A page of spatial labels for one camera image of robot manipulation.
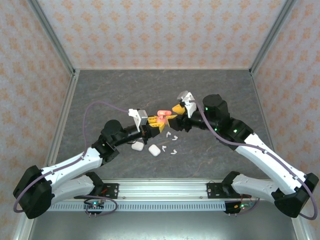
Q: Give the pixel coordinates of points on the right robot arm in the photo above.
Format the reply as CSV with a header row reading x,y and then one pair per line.
x,y
265,155

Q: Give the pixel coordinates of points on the white earbud charging case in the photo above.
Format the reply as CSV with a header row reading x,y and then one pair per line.
x,y
154,150
137,146

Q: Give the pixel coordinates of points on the pink earbud charging case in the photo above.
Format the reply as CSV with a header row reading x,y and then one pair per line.
x,y
166,113

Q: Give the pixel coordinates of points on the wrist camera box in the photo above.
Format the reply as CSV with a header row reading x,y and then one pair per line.
x,y
190,105
140,117

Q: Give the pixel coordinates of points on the grey metal sheet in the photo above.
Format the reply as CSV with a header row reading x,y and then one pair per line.
x,y
162,227

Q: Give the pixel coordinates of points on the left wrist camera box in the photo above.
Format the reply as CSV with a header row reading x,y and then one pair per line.
x,y
140,117

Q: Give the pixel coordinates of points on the aluminium table side rail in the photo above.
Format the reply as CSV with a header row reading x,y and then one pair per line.
x,y
260,100
71,95

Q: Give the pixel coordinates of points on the aluminium upright frame post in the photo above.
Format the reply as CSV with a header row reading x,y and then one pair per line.
x,y
273,32
50,32

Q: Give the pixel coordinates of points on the small circuit board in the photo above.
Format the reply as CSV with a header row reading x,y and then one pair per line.
x,y
240,206
95,205

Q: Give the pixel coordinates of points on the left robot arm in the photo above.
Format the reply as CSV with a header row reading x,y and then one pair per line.
x,y
75,160

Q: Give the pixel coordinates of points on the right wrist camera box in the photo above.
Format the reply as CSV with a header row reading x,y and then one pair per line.
x,y
190,105

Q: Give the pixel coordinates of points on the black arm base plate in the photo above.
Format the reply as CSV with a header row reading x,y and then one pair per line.
x,y
111,190
212,190

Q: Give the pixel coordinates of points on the aluminium mounting rail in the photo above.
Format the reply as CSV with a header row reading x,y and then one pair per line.
x,y
162,190

